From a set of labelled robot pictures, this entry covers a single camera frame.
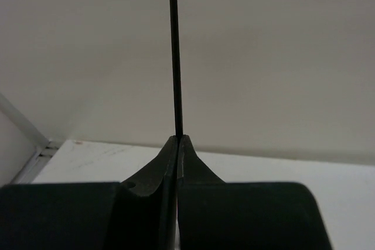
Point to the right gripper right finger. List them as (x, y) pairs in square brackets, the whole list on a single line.
[(214, 214)]

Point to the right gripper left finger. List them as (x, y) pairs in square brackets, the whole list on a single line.
[(137, 213)]

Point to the dark green chopstick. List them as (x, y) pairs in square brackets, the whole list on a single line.
[(176, 71)]

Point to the aluminium frame left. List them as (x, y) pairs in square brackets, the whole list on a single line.
[(24, 149)]

